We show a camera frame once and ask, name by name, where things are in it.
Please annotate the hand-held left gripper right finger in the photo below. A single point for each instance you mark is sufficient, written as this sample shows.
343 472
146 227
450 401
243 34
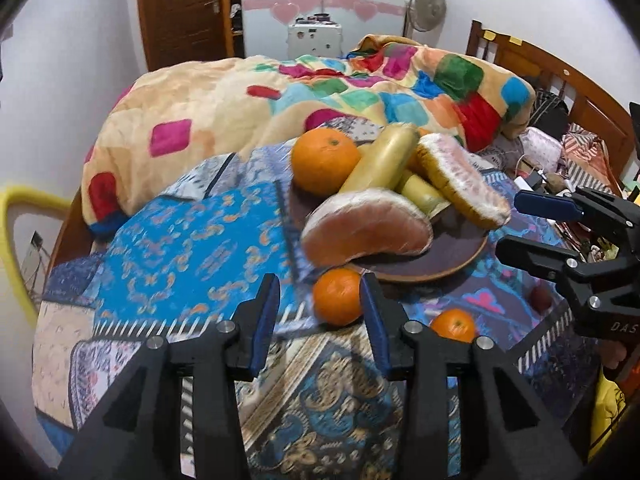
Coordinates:
375 320

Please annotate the peeled pomelo piece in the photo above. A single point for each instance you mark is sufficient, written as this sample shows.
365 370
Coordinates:
367 232
460 180

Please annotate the colourful patchwork blanket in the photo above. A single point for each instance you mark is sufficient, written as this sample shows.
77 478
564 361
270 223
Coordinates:
210 105

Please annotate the blue patterned bedsheet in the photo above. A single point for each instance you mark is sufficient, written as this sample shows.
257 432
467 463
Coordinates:
175 260

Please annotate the light pink pouch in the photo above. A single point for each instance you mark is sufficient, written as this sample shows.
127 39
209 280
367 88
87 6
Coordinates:
542 147

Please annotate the large orange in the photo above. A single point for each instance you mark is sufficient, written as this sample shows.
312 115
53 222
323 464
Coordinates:
322 160

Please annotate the yellow cloth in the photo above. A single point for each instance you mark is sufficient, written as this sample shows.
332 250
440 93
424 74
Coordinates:
607 405

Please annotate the tan sugarcane piece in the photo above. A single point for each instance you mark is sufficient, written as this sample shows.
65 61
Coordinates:
385 160

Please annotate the small white appliance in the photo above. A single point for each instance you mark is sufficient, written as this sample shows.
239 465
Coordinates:
315 40

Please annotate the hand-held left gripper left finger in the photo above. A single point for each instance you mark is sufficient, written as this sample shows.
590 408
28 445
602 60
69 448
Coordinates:
265 320

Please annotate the standing fan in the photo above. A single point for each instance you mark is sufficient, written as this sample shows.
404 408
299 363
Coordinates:
427 7

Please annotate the brown wooden door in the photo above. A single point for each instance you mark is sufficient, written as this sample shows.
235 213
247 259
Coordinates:
180 10

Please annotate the black backpack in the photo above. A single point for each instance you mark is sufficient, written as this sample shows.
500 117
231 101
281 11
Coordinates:
550 115

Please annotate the yellow padded rail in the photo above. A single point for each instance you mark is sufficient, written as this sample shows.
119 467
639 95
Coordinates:
30 197

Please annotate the wooden bed headboard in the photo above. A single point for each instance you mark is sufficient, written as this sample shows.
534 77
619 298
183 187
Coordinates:
590 105

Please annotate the small tangerine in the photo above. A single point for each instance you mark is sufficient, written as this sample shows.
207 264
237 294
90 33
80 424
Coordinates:
452 325
336 295

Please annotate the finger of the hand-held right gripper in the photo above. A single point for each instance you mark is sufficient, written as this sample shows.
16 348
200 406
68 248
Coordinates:
535 255
545 205

